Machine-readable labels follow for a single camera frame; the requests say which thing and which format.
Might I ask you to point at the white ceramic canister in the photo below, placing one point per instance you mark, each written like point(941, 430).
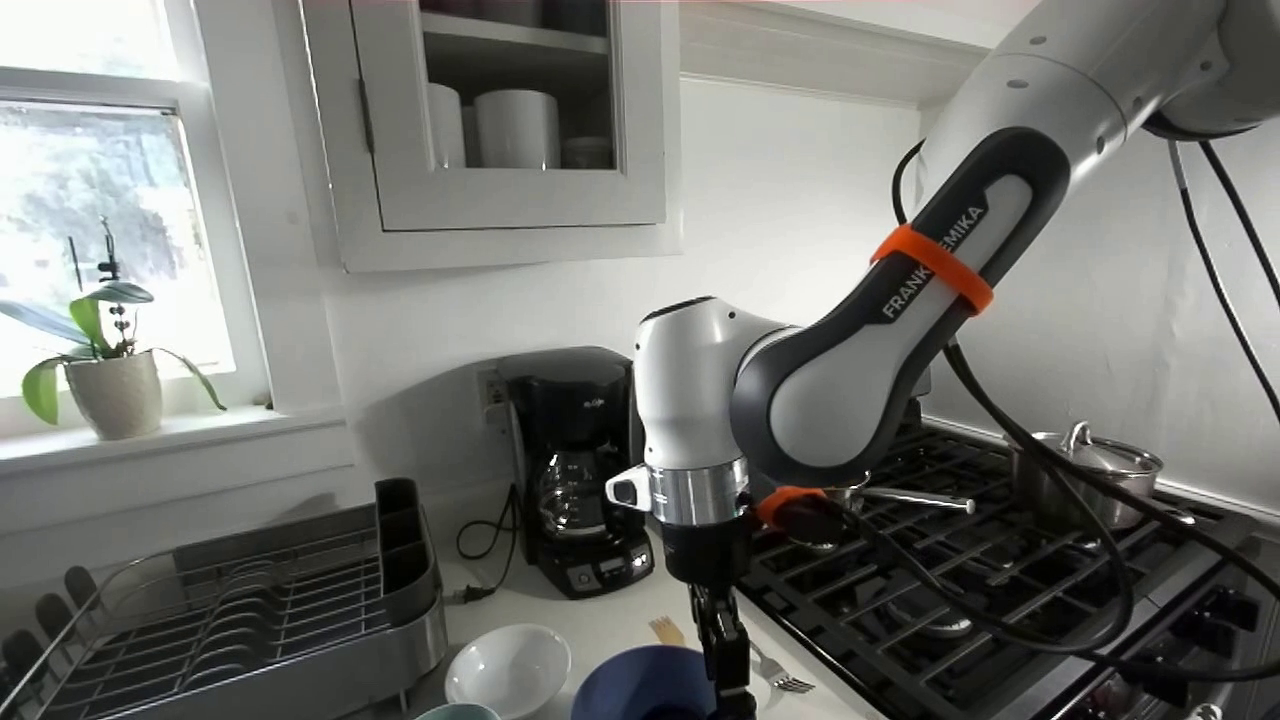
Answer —
point(517, 130)
point(445, 127)

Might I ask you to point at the white bowl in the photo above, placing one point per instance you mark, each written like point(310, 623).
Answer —
point(506, 666)

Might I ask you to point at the large steel pot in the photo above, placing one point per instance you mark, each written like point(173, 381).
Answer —
point(1085, 501)

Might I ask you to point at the metal dish rack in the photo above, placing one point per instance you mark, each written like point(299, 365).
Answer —
point(240, 614)

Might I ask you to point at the potted green plant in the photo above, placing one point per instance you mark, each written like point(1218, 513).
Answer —
point(115, 392)

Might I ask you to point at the white wall cabinet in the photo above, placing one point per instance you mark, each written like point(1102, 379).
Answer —
point(523, 202)

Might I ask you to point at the black coffee maker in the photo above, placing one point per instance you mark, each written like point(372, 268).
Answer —
point(583, 482)

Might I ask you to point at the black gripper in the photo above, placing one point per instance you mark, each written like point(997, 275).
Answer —
point(707, 552)

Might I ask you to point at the blue bowl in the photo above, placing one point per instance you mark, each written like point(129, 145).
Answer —
point(646, 686)

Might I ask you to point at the small dark stacked dishes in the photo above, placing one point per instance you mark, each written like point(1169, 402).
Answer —
point(585, 148)

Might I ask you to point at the black gas stove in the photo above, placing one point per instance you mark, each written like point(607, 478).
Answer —
point(962, 600)

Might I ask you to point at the black utensil holder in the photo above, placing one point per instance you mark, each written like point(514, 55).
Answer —
point(402, 533)

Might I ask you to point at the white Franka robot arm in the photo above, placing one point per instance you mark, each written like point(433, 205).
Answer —
point(854, 387)

